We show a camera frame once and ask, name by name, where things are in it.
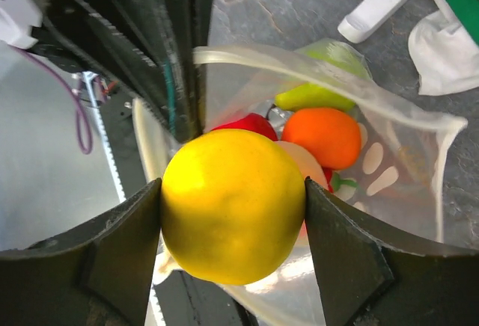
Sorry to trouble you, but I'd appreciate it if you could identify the green lime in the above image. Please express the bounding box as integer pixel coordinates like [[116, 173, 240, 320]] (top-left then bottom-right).
[[274, 38, 372, 112]]

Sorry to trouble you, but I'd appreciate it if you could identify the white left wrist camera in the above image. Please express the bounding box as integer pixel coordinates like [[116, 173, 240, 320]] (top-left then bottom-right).
[[0, 0, 43, 49]]

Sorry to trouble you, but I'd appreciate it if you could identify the red chili pepper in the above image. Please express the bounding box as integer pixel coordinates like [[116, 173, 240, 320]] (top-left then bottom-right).
[[323, 167, 358, 201]]

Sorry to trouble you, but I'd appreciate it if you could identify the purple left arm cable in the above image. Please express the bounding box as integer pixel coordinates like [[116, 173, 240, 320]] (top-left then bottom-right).
[[13, 45, 94, 156]]

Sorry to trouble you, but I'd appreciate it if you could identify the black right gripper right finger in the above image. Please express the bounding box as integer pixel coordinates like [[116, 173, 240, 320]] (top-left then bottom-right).
[[305, 179, 478, 325]]

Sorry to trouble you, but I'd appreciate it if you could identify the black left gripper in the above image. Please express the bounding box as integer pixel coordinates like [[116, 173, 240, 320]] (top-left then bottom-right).
[[33, 0, 213, 142]]

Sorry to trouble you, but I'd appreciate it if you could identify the yellow lemon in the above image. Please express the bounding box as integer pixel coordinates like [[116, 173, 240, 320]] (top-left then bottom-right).
[[161, 129, 305, 285]]

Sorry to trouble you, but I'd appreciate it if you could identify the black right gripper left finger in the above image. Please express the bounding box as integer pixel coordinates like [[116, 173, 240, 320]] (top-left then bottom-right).
[[1, 179, 161, 325]]

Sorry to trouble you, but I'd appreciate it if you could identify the orange fruit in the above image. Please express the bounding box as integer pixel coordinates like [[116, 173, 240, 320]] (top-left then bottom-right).
[[281, 108, 361, 170]]

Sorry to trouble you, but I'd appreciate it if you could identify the white clothes rack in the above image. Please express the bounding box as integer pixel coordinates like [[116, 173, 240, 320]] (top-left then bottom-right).
[[338, 0, 408, 44]]

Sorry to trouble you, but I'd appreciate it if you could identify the white mesh t-shirt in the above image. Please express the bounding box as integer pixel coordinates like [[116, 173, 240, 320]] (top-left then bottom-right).
[[408, 0, 478, 96]]

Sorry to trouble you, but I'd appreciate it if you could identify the peach with green leaf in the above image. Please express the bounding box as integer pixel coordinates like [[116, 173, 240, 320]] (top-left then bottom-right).
[[276, 141, 329, 190]]

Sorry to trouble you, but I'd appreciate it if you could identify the red apple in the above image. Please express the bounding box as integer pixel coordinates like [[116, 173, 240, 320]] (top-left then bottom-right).
[[213, 113, 278, 141]]

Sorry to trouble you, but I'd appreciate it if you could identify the clear zip top bag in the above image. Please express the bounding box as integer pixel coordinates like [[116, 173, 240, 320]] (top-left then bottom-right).
[[132, 44, 478, 325]]

